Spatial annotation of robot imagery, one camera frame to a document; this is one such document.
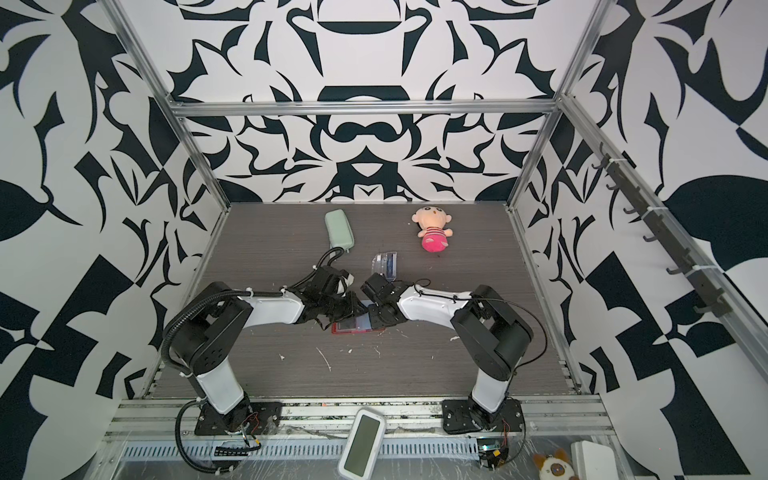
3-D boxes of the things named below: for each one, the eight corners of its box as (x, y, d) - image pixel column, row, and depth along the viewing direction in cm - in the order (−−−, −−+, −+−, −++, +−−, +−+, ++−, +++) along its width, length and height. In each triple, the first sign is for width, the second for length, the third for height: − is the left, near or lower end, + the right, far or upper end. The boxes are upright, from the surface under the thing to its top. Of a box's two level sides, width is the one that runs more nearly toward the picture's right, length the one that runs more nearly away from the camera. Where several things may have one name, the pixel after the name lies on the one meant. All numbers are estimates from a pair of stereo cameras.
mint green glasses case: (330, 253, 108) (328, 246, 105) (324, 217, 118) (323, 210, 115) (356, 248, 109) (355, 241, 106) (347, 213, 120) (347, 206, 117)
